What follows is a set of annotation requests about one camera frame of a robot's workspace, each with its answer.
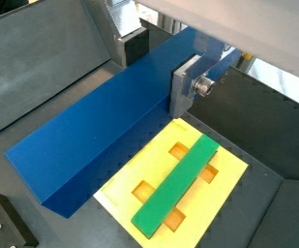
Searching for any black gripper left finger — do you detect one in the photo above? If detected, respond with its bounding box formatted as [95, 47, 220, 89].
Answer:
[84, 0, 150, 68]

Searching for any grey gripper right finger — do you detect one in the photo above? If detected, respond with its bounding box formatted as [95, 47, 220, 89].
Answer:
[170, 55, 216, 118]

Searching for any blue block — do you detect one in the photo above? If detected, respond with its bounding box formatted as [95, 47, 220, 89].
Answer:
[6, 28, 239, 218]

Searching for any yellow slotted board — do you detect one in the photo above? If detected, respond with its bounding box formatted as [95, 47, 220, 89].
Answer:
[94, 119, 247, 248]

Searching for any green flat block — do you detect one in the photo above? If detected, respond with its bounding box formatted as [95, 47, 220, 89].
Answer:
[131, 135, 219, 238]

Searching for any black angle bracket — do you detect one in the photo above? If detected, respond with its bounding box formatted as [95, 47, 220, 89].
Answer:
[0, 194, 39, 248]

